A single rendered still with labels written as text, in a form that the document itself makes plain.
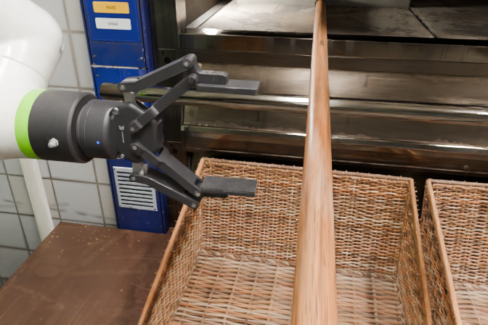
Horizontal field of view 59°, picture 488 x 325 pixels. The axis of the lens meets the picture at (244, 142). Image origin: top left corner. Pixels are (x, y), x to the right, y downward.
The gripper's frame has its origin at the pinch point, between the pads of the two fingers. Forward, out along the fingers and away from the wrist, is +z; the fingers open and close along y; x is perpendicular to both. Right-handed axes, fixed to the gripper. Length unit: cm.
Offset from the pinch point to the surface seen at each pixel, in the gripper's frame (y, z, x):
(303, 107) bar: 2.2, 6.2, -17.5
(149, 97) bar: 2.4, -19.4, -18.0
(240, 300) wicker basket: 59, -6, -30
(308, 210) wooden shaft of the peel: -1.8, 7.6, 16.0
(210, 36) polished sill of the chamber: 1, -18, -55
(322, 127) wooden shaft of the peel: -2.2, 8.8, -0.6
